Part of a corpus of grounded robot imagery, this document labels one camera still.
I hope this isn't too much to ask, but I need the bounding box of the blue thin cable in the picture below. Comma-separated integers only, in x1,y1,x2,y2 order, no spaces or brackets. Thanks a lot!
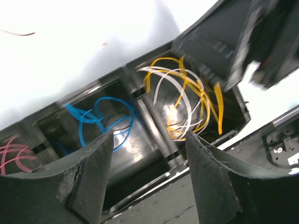
64,97,136,154

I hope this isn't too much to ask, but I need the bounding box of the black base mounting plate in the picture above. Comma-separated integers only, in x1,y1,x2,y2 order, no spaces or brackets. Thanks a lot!
107,107,299,224

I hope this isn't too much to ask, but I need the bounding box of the white thin cable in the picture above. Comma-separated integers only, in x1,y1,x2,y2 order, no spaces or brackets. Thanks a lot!
137,66,206,142

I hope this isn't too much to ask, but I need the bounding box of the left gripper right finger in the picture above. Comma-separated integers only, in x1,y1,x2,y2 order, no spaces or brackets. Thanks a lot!
185,132,299,224

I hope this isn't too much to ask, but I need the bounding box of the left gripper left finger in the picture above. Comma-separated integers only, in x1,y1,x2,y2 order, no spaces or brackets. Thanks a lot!
0,132,114,224

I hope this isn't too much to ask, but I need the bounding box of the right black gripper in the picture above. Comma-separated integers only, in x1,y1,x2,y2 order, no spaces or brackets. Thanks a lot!
172,0,299,91

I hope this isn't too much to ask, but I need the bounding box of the black three-compartment tray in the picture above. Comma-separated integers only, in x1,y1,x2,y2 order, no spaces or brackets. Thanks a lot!
0,44,250,212

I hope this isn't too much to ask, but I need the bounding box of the yellow thin cable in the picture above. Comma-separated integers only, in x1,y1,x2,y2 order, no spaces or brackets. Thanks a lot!
142,56,225,140

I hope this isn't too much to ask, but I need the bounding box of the red thin cable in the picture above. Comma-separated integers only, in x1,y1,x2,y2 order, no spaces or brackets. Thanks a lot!
0,136,38,175

